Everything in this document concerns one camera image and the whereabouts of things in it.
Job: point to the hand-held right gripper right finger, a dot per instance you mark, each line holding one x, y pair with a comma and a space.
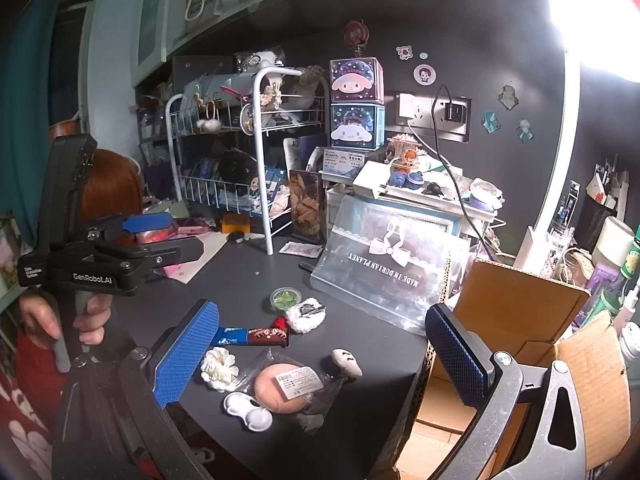
457, 355

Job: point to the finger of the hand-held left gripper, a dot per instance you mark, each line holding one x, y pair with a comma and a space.
147, 221
170, 254

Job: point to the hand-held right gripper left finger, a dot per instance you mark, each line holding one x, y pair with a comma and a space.
187, 355

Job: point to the white flower hair accessory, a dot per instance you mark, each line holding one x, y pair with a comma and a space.
218, 367

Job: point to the blue brown chocolate bar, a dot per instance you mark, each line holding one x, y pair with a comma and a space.
250, 336

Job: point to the cardboard box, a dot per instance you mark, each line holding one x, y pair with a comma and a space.
505, 305

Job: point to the white contact lens case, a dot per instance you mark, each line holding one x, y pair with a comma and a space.
250, 412

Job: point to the packaged powder puff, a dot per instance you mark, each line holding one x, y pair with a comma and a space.
280, 385

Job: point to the white ghost figure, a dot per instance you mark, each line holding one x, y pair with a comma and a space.
346, 361

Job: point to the red white fluffy hair clip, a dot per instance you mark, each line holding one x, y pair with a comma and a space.
305, 322

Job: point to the person's left forearm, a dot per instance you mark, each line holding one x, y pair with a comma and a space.
35, 375

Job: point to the person's left hand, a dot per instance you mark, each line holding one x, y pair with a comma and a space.
42, 310

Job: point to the pink white envelope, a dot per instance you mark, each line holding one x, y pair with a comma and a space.
190, 265

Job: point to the orange wig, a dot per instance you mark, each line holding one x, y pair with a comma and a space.
110, 185

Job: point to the orange small box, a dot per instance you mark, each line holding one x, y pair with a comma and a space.
232, 222

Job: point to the black plush doll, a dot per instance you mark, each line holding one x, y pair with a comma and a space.
237, 167

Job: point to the green sauce cup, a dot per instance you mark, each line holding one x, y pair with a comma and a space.
285, 299

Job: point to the clear plastic storage bin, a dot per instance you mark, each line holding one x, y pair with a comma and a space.
380, 270

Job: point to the white pom pom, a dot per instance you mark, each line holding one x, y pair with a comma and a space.
209, 124

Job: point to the pink white sachet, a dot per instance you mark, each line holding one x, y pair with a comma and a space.
300, 249

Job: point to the black marker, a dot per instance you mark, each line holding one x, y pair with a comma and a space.
307, 266

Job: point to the clear jar of dried snacks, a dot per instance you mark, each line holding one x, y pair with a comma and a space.
307, 210

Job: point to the teal curtain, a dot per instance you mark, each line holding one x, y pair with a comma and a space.
30, 50

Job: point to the purple white bowl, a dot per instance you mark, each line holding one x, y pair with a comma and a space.
482, 195

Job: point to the purple bottle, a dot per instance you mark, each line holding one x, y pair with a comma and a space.
602, 280

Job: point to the small black figure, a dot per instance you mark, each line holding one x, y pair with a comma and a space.
435, 189

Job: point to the white jar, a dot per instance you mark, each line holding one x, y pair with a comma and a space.
631, 342

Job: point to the white tube bottle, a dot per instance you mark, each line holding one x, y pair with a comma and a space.
627, 310

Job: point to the blue teapot figurine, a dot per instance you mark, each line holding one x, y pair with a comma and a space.
407, 180

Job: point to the packaged stationery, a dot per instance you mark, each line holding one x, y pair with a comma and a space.
567, 210

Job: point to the person's red floral clothing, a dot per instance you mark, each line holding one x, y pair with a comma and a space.
20, 445

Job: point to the green bottle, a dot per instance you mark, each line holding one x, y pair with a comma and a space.
632, 265

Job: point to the white cylinder container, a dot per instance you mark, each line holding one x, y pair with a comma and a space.
617, 240

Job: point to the white blue printed box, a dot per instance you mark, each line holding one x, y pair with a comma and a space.
345, 162

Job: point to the black mesh pen holder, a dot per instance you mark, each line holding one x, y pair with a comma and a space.
602, 217

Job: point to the orange figurine ornament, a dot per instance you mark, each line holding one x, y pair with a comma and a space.
405, 152

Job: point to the white shopping bag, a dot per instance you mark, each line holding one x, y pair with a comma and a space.
202, 5

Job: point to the blue character box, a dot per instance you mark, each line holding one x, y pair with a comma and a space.
356, 130

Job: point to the pale character sticker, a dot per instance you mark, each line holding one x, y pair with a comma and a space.
524, 130

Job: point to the teal character sticker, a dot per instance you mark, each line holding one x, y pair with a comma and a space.
491, 121

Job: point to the black charger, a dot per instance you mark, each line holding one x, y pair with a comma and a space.
455, 112

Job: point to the white desk lamp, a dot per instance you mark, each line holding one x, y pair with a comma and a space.
560, 135

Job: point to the pink character box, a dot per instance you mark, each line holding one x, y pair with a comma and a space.
355, 82

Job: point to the white charger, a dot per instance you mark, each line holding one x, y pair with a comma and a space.
406, 105

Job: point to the grey character sticker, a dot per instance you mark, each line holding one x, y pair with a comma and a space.
509, 96

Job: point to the red character spring ornament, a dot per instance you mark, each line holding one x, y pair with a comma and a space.
355, 35

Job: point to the round character badge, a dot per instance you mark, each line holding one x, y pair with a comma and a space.
424, 75

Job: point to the strawberry sticker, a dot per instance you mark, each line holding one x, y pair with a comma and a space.
404, 51

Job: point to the wall outlet panel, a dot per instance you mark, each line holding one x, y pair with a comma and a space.
420, 110

